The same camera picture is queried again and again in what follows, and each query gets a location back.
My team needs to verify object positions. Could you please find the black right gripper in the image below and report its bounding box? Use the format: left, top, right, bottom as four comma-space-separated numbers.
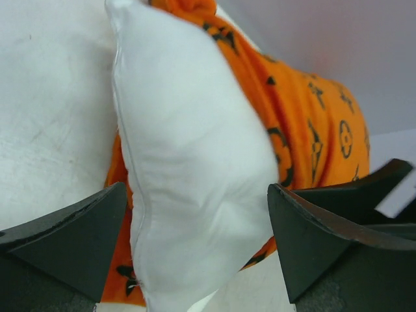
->
294, 159, 415, 224

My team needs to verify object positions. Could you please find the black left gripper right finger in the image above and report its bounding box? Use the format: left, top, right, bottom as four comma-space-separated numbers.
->
267, 185, 415, 311

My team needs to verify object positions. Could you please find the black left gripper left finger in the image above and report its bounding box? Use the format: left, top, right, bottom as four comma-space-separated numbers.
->
1, 183, 127, 311

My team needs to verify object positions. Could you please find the white pillow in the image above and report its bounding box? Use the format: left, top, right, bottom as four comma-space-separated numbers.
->
105, 1, 278, 311

